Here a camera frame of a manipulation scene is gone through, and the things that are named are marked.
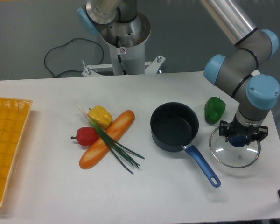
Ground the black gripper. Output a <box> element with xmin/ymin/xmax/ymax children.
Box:
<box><xmin>219</xmin><ymin>120</ymin><xmax>268</xmax><ymax>145</ymax></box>

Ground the glass lid blue knob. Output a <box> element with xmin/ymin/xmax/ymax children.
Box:
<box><xmin>209</xmin><ymin>127</ymin><xmax>261</xmax><ymax>168</ymax></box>

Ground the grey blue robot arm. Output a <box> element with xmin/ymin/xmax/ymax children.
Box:
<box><xmin>77</xmin><ymin>0</ymin><xmax>280</xmax><ymax>147</ymax></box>

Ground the green bell pepper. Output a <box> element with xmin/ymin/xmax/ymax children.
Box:
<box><xmin>204</xmin><ymin>97</ymin><xmax>226</xmax><ymax>125</ymax></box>

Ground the green spring onion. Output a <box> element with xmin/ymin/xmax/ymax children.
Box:
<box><xmin>72</xmin><ymin>99</ymin><xmax>146</xmax><ymax>175</ymax></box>

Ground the orange baguette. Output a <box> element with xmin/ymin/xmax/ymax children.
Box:
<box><xmin>78</xmin><ymin>109</ymin><xmax>135</xmax><ymax>170</ymax></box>

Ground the yellow bell pepper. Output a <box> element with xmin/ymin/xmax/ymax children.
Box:
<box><xmin>87</xmin><ymin>105</ymin><xmax>113</xmax><ymax>130</ymax></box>

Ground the red bell pepper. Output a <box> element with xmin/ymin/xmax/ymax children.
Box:
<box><xmin>70</xmin><ymin>127</ymin><xmax>99</xmax><ymax>146</ymax></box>

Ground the yellow woven basket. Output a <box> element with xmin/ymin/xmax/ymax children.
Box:
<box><xmin>0</xmin><ymin>97</ymin><xmax>33</xmax><ymax>208</ymax></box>

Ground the dark saucepan blue handle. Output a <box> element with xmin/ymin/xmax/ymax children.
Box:
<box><xmin>150</xmin><ymin>102</ymin><xmax>221</xmax><ymax>188</ymax></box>

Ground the white pedestal base frame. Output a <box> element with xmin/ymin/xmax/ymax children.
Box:
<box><xmin>81</xmin><ymin>55</ymin><xmax>166</xmax><ymax>77</ymax></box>

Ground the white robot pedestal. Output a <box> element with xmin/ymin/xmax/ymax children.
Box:
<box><xmin>101</xmin><ymin>12</ymin><xmax>151</xmax><ymax>75</ymax></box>

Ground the black cable on floor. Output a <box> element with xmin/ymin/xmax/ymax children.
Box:
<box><xmin>44</xmin><ymin>37</ymin><xmax>105</xmax><ymax>78</ymax></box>

